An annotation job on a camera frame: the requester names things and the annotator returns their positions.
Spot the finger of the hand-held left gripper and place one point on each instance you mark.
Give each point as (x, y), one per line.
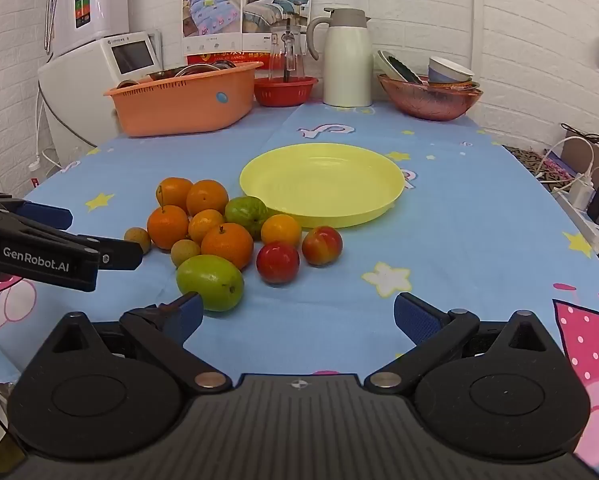
(124, 255)
(44, 214)

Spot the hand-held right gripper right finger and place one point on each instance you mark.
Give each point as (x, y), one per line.
(415, 317)

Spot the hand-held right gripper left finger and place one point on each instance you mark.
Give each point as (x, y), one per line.
(192, 312)

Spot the brown longan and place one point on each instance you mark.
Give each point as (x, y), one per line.
(185, 253)
(138, 240)

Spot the green mango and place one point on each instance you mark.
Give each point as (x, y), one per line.
(209, 282)

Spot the orange with long stem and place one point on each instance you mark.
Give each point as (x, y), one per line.
(168, 228)

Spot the large orange with short stem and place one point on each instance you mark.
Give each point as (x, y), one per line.
(228, 247)

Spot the small orange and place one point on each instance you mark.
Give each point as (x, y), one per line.
(205, 225)

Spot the red apple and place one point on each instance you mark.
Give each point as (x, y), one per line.
(278, 263)

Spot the round green guava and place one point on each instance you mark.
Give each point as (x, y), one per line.
(246, 216)

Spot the red-yellow peach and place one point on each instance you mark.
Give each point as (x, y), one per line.
(322, 245)

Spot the yellowish orange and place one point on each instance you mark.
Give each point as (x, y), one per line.
(281, 230)

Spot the yellow plastic plate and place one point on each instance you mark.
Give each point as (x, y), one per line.
(324, 180)

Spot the blue printed tablecloth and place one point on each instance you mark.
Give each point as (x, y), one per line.
(479, 240)

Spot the white appliance with screen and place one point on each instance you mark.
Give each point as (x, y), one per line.
(69, 105)

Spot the orange plastic basin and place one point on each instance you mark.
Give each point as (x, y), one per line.
(179, 105)

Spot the steel bowl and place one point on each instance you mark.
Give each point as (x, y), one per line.
(177, 73)
(220, 65)

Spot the patterned brown cloth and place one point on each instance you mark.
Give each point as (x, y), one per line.
(529, 162)

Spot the white power strip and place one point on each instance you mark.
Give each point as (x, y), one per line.
(592, 232)

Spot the white charger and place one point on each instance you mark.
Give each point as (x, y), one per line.
(582, 189)

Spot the pink glass bowl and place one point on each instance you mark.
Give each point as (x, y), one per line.
(429, 102)

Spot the white water purifier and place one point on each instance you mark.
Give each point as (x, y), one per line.
(104, 0)

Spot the red plastic basket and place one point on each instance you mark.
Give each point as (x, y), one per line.
(285, 92)

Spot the cardboard box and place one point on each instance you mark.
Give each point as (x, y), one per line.
(592, 157)

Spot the dark green plate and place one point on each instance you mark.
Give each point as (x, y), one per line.
(407, 71)

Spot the white and blue bowl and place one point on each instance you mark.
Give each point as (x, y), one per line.
(449, 70)

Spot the glass pitcher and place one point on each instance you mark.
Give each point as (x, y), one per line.
(287, 52)

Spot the white thermos jug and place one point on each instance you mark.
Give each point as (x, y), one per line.
(347, 60)

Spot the wall poster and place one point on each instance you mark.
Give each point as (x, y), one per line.
(247, 5)

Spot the white wall pipe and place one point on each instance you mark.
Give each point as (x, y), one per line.
(472, 10)

